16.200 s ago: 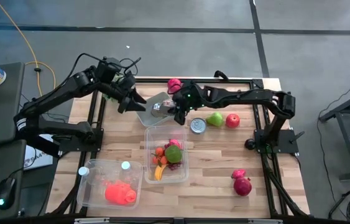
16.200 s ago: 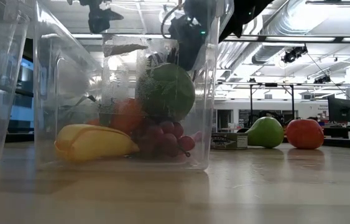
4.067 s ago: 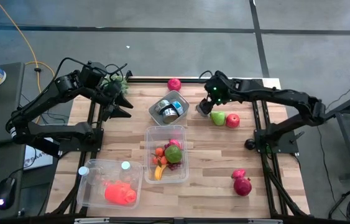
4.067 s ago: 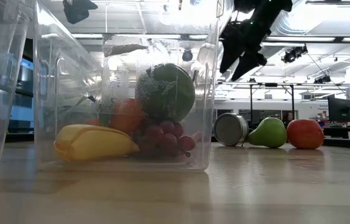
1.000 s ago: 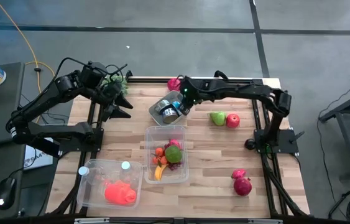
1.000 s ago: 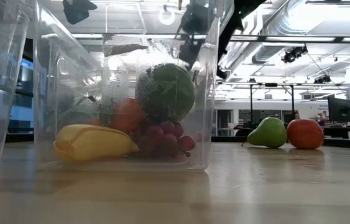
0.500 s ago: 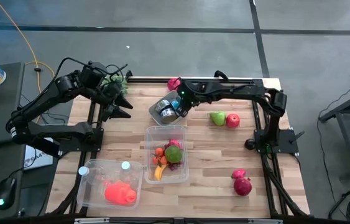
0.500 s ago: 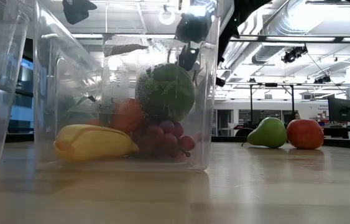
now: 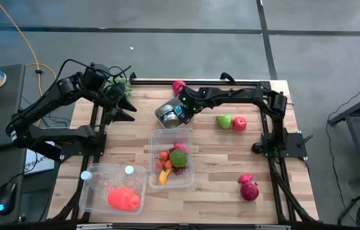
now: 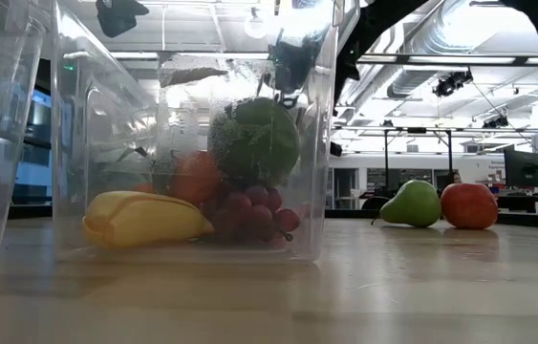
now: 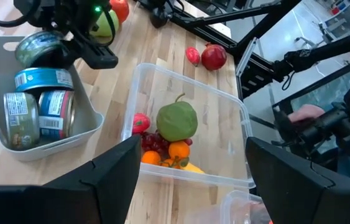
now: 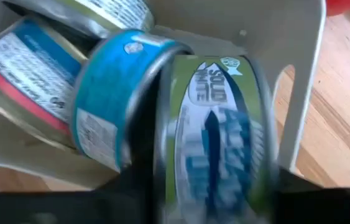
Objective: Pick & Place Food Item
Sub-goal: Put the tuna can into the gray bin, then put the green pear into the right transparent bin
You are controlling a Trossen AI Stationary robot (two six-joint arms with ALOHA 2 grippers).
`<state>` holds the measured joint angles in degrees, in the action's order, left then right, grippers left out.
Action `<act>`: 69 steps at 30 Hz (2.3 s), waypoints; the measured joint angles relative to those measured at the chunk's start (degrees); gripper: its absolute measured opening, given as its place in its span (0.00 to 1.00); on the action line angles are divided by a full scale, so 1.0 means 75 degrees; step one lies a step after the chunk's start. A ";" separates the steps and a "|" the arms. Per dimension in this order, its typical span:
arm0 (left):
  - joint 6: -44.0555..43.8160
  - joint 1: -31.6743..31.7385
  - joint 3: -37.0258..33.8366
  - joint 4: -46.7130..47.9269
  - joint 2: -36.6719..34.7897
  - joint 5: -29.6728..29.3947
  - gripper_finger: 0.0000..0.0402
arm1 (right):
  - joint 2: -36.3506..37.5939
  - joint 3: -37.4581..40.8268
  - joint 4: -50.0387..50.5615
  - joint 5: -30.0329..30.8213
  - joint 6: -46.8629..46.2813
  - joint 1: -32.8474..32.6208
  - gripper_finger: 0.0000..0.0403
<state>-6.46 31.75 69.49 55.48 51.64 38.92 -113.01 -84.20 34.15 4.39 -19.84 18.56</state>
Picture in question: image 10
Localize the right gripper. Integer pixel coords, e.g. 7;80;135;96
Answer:
268;36;328;96

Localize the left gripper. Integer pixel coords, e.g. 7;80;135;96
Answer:
95;0;151;39

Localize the dark green apple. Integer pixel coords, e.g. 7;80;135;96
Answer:
207;96;302;189

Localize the purple grape bunch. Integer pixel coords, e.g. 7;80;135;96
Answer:
201;183;303;246

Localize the orange tomato cluster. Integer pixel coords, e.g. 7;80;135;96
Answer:
134;149;225;207

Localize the green pear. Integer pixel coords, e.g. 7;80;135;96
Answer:
370;178;443;229

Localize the yellow banana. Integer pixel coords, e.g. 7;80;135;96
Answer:
81;189;216;250

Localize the red orange apple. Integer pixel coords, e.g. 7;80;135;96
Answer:
440;182;500;231

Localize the round ceiling lamp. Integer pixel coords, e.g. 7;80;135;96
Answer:
243;11;270;40

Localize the black ceiling spotlight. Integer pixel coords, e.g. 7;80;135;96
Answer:
431;70;475;99
482;114;510;131

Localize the black overhead light bar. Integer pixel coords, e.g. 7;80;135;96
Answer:
62;50;538;69

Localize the black computer monitor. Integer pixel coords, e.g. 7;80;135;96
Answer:
503;148;538;190

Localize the black gantry frame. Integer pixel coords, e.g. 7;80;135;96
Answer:
381;125;455;193

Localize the silver ceiling duct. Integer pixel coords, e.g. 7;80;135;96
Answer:
384;0;519;99

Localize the black table frame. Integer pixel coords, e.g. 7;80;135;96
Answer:
8;204;538;232

